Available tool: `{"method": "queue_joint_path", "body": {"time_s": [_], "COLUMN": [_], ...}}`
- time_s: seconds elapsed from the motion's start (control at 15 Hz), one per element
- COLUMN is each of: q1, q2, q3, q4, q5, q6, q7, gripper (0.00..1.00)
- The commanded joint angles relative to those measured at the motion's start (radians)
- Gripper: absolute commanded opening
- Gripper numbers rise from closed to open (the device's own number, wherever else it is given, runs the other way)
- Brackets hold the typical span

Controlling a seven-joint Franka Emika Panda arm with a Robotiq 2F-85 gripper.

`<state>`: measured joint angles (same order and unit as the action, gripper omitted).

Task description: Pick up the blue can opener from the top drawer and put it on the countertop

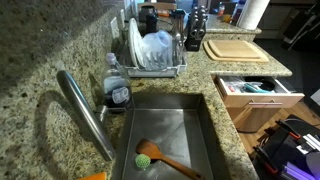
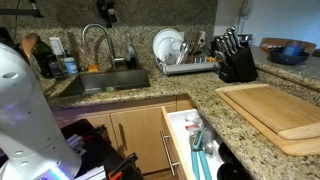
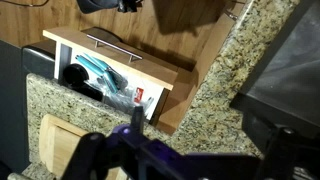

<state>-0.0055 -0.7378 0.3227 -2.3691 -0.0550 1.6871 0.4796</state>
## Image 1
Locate blue handled can opener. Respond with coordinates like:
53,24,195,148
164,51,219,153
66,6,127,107
244,83,272,94

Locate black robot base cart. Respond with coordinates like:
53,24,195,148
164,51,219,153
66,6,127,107
251,114,320,180

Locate wooden kitchen drawer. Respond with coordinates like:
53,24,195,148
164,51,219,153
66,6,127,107
214,74,305,109

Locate white dish rack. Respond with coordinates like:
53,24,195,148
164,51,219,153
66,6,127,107
114,28,188,79

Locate stainless steel sink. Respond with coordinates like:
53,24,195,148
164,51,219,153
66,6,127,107
111,93,231,180

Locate clear dish soap bottle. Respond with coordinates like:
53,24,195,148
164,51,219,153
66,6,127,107
101,52,133,113

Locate white dinner plate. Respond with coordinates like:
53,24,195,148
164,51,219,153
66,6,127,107
128,17,147,69

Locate dish rack utensil holder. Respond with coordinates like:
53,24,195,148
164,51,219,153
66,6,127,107
169,9,188,65

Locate black knife block with knives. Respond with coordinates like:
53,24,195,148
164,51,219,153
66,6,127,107
184,4,208,52

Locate black kitchen appliance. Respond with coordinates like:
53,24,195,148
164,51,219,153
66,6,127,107
138,4,159,36

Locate green mesh scrubber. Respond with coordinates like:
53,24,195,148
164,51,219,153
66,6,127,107
134,153,152,170

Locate white plastic bags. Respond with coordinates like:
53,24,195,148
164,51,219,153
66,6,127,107
220,76,250,95

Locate steel kitchen faucet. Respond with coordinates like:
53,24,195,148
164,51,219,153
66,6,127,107
55,69,117,163

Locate small wooden cutting board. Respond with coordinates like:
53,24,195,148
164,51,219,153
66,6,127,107
208,39,262,60

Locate wooden base cabinet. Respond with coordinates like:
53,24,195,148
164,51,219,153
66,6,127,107
229,105,284,133

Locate black round plastic lid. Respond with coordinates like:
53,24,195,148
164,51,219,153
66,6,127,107
245,77,277,92

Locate large wooden cutting board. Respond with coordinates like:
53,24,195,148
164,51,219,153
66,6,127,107
203,40,270,63

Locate orange sponge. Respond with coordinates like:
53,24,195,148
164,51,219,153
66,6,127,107
76,171,108,180

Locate white paper towel roll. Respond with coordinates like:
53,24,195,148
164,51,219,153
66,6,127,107
236,0,271,31

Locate black and orange clamp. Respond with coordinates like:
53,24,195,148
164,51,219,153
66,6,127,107
275,119,301,140
261,145,280,175

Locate steel drawer bar handle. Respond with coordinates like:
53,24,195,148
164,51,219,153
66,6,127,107
248,100,284,107

